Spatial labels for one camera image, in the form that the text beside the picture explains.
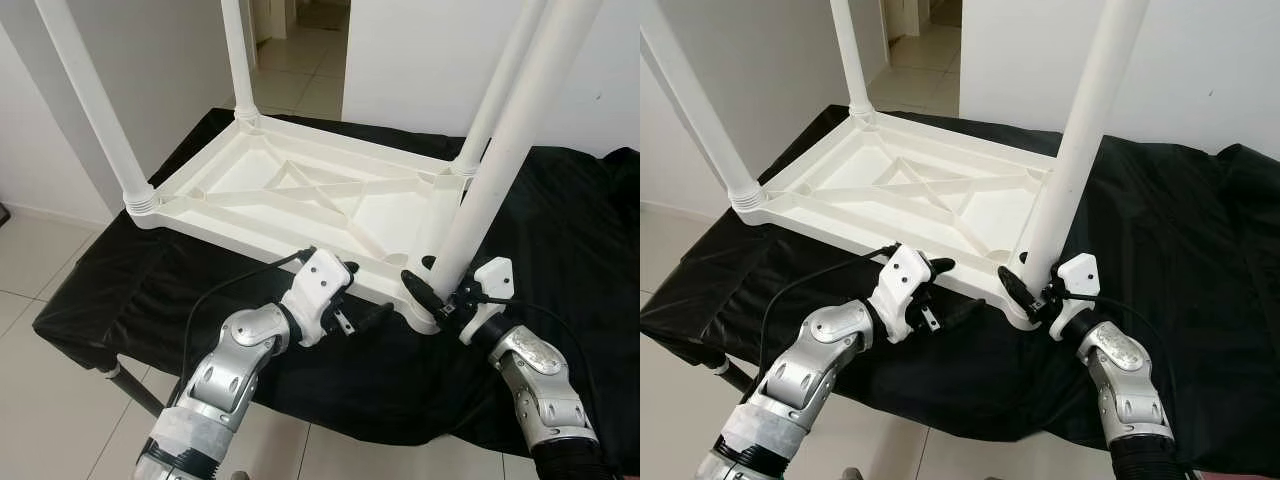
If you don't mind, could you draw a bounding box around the white plastic table top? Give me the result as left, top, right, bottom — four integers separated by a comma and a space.
733, 107, 1063, 331
124, 107, 493, 337

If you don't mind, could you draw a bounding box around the white plastic table leg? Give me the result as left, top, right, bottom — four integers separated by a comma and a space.
219, 0, 264, 123
1019, 0, 1152, 293
424, 0, 608, 303
449, 0, 550, 180
640, 28, 770, 213
34, 0, 162, 217
829, 0, 877, 121

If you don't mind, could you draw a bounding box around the black metal table leg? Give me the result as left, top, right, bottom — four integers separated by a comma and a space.
98, 360, 167, 417
714, 358, 753, 393

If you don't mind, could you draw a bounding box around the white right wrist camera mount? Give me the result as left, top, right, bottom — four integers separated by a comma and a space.
1049, 252, 1102, 343
458, 256, 517, 348

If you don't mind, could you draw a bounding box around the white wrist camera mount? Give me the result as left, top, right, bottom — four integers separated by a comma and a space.
1049, 252, 1102, 343
278, 249, 354, 350
458, 256, 517, 348
866, 244, 937, 348

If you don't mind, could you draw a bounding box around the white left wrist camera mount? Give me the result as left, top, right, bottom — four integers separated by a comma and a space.
278, 249, 354, 350
866, 244, 937, 348

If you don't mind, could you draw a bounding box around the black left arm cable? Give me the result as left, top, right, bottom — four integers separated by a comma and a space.
760, 242, 901, 383
180, 246, 319, 401

